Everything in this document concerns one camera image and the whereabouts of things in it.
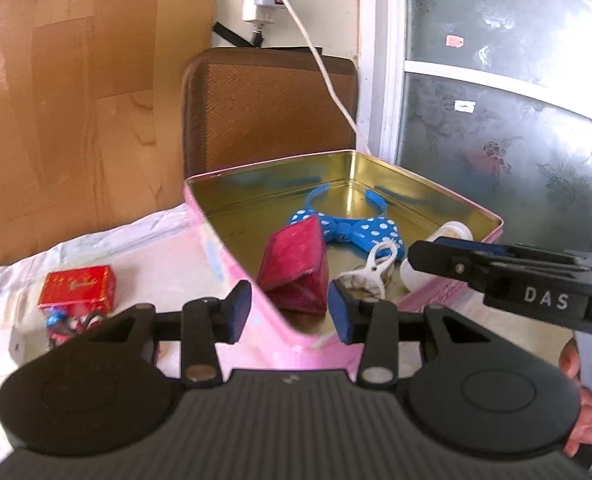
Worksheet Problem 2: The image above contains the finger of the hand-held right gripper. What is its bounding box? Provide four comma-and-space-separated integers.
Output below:
408, 237, 516, 292
513, 244, 592, 275

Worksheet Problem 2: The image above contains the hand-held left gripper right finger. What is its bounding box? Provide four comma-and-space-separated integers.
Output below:
328, 280, 492, 387

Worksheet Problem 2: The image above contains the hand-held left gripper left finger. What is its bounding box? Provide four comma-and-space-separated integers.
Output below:
83, 280, 253, 387

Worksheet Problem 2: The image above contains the white plastic bottle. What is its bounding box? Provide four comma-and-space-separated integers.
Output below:
401, 221, 474, 292

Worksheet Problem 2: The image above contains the magenta wallet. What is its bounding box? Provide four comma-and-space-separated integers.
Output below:
257, 220, 329, 314

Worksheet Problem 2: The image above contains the blue polka-dot bow headband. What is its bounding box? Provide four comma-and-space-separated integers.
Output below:
288, 185, 407, 262

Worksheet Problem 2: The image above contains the pink tin box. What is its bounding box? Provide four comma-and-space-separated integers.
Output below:
183, 150, 504, 376

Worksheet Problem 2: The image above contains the red cigarette box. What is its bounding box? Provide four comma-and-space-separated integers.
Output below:
38, 264, 116, 311

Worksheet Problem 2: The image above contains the keychain with gold bell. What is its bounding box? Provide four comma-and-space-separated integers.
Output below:
45, 307, 108, 347

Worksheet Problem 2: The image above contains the white phone charger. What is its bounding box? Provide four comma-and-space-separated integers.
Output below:
8, 326, 28, 362

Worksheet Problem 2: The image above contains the person's right hand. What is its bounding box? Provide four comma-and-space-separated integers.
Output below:
558, 339, 592, 457

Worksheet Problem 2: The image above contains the pale bed sheet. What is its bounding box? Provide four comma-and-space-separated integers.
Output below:
0, 202, 506, 461

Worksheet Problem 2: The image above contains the white frosted glass door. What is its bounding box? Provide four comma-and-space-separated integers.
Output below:
360, 0, 592, 261

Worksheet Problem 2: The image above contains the brown woven chair back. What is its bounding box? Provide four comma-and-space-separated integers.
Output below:
182, 48, 359, 181

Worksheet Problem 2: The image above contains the wooden headboard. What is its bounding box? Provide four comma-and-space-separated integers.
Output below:
0, 0, 217, 267

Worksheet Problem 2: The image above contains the white cable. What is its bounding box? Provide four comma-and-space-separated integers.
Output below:
267, 0, 373, 157

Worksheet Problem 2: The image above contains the black strap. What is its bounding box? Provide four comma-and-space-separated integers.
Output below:
213, 22, 265, 49

